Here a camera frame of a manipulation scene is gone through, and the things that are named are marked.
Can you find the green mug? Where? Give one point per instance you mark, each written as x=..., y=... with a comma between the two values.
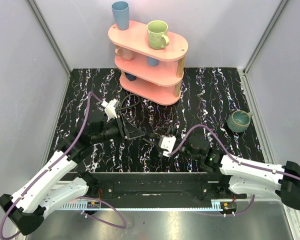
x=157, y=34

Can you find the teal ceramic cup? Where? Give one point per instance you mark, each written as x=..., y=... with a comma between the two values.
x=239, y=121

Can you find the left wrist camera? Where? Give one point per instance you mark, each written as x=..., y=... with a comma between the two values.
x=110, y=108

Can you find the dark blue cup lower shelf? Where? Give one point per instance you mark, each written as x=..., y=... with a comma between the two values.
x=130, y=77

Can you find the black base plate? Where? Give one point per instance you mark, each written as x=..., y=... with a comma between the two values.
x=150, y=190

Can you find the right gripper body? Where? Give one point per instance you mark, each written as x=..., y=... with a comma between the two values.
x=195, y=156

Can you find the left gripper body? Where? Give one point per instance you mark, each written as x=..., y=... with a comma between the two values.
x=125, y=127

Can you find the black marble mat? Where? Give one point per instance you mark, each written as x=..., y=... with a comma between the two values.
x=208, y=96

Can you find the pink mug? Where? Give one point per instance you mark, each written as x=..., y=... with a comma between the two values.
x=125, y=53

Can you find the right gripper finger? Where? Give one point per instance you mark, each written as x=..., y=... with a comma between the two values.
x=167, y=130
x=152, y=142

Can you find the blue plastic tumbler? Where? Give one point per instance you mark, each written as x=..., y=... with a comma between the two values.
x=121, y=14

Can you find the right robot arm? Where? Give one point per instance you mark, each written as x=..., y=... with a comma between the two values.
x=243, y=176

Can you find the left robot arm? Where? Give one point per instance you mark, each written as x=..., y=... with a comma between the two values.
x=30, y=205

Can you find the pink three-tier shelf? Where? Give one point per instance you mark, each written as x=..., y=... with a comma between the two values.
x=160, y=84

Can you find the blue cup middle shelf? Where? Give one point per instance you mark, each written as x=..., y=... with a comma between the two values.
x=153, y=62

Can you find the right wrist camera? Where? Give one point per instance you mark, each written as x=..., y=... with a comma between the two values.
x=166, y=144

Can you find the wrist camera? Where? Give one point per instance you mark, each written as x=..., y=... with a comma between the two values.
x=110, y=108
x=166, y=144

